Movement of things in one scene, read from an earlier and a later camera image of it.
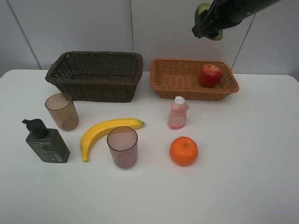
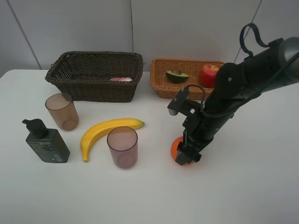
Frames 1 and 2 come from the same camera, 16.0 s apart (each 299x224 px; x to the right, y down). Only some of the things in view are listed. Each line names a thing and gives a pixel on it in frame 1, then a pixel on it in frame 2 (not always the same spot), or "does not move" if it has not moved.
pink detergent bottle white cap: (177, 117) to (121, 79)
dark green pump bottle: (46, 143) does not move
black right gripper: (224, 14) to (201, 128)
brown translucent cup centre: (123, 142) does not move
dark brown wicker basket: (98, 76) does not move
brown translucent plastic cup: (62, 109) does not move
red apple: (210, 75) does not move
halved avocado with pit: (201, 8) to (175, 76)
